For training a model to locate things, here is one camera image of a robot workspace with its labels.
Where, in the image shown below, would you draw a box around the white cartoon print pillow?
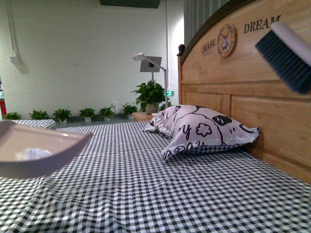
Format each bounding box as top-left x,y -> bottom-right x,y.
143,105 -> 259,161

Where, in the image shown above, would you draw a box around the wooden bed headboard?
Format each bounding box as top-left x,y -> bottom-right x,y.
178,0 -> 311,183

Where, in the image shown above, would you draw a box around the black white checkered bedsheet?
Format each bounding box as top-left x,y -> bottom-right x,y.
0,122 -> 311,233

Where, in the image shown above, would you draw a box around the white paper trash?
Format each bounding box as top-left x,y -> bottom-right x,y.
15,148 -> 52,161

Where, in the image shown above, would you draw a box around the beige plastic dustpan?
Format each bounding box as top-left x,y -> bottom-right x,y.
0,121 -> 93,179

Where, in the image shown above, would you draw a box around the small potted plant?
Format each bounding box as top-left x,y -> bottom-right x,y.
29,110 -> 50,120
4,112 -> 21,120
123,103 -> 138,119
98,107 -> 114,121
79,108 -> 95,122
53,109 -> 71,123

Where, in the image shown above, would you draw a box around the large potted green plant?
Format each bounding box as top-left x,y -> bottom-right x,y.
132,80 -> 168,115

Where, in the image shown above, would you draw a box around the green exit sign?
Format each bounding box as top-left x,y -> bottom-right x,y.
164,91 -> 174,97

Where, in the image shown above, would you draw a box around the white tablet stand lamp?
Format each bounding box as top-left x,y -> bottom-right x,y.
132,53 -> 168,108

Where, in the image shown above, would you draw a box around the beige hand brush dark bristles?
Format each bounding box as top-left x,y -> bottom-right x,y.
255,21 -> 311,95

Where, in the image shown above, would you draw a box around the far wooden nightstand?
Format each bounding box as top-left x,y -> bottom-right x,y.
132,112 -> 154,121

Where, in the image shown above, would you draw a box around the light grey curtain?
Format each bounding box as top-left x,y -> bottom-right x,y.
184,0 -> 229,46

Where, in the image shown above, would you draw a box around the white wall cable conduit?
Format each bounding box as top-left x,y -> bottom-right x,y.
5,0 -> 30,75

